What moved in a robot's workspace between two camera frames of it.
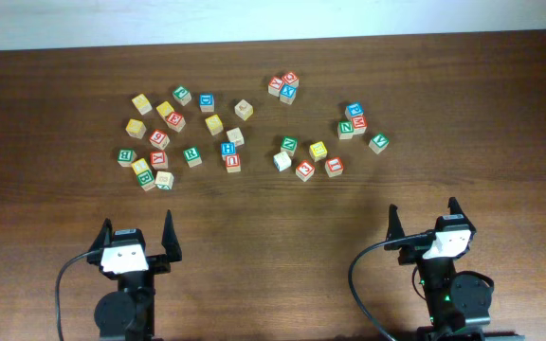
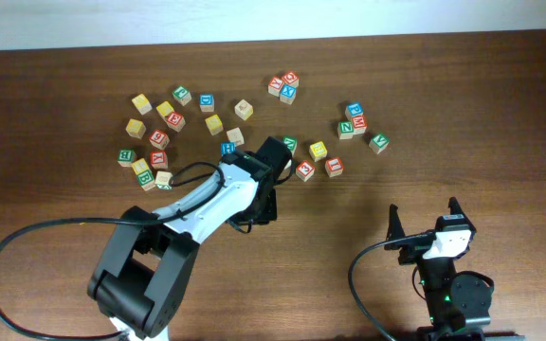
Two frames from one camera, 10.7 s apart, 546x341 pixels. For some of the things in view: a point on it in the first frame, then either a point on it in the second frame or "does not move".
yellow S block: (136, 128) does not move
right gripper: (410, 249) does not move
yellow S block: (214, 124) does not move
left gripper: (157, 260) → (267, 208)
